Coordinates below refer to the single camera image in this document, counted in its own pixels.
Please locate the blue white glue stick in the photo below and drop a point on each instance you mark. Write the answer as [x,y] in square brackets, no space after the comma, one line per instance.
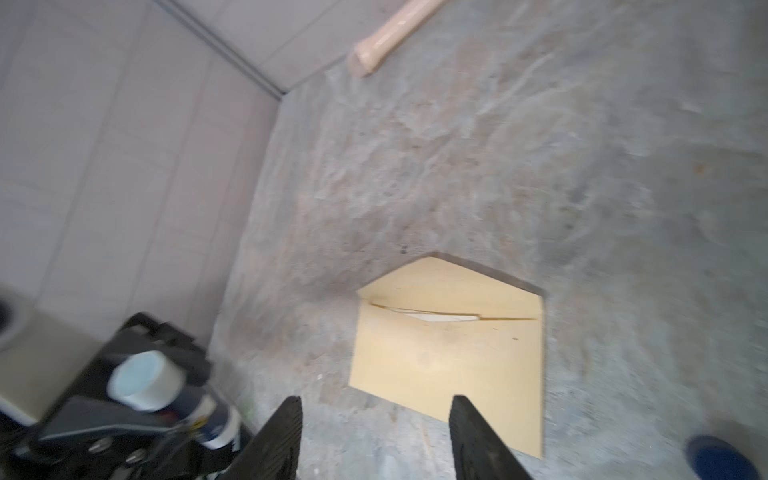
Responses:
[150,382]

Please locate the blue glue stick cap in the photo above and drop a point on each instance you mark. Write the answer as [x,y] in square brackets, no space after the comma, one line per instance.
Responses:
[714,459]

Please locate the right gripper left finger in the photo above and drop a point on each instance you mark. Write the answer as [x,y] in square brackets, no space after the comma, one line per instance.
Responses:
[273,453]

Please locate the yellow manila envelope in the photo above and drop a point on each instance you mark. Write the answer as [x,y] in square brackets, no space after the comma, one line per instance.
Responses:
[432,329]

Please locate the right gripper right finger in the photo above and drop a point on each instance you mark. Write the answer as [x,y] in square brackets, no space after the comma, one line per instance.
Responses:
[478,452]

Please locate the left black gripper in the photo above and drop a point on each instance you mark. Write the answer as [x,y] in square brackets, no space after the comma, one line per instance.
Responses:
[85,434]

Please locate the beige wooden pestle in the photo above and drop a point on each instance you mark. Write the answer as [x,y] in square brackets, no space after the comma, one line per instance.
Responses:
[369,54]

